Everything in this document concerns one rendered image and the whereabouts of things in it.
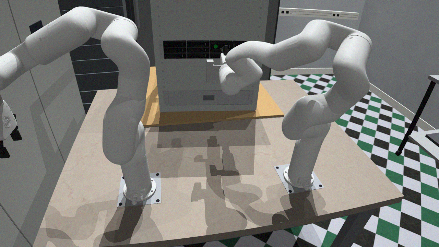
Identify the flat orange board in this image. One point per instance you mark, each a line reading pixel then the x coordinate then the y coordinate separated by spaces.
pixel 266 108

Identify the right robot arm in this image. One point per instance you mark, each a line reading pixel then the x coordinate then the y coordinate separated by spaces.
pixel 309 119

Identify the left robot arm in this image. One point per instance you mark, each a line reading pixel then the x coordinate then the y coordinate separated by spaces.
pixel 123 132

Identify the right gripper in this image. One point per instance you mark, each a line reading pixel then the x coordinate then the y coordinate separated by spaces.
pixel 223 55

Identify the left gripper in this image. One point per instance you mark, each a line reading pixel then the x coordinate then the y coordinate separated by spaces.
pixel 8 126

